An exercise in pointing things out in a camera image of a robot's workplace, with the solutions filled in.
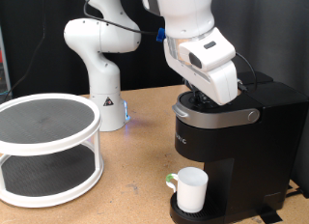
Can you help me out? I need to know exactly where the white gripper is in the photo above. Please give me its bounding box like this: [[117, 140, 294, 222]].
[[163, 39, 239, 106]]

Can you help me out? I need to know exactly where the black Keurig coffee machine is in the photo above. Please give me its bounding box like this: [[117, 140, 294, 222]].
[[169, 70, 309, 224]]

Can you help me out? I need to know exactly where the white mug with green tape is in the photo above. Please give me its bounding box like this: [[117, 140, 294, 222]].
[[165, 166, 210, 214]]

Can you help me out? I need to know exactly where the black pod coffee machine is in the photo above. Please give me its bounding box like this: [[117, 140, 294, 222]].
[[184, 0, 309, 199]]

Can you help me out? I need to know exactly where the black tape piece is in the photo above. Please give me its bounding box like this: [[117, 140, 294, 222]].
[[255, 205, 284, 224]]

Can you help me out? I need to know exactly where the black curtain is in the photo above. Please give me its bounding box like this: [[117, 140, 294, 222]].
[[0, 0, 194, 99]]

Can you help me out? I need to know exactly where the white two-tier turntable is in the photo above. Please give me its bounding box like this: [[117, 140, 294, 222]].
[[0, 93, 104, 209]]

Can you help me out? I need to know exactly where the black camera cable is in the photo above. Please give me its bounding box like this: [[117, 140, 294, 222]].
[[82, 0, 259, 92]]

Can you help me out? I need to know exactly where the black power cable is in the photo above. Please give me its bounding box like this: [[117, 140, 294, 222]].
[[284, 184, 304, 199]]

